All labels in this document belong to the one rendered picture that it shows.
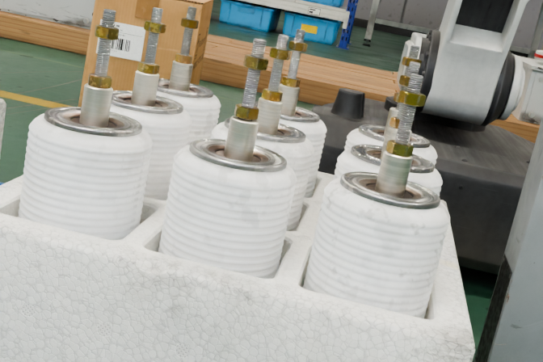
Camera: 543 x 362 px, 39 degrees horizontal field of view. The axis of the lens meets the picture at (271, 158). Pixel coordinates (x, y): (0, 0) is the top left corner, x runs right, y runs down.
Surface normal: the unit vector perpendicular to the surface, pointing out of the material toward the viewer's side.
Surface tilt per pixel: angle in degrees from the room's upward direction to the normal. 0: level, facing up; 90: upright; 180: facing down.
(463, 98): 109
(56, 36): 90
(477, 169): 46
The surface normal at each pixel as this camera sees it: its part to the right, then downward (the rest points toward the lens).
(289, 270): 0.19, -0.95
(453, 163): 0.04, -0.51
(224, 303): -0.17, 0.20
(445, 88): -0.18, 0.47
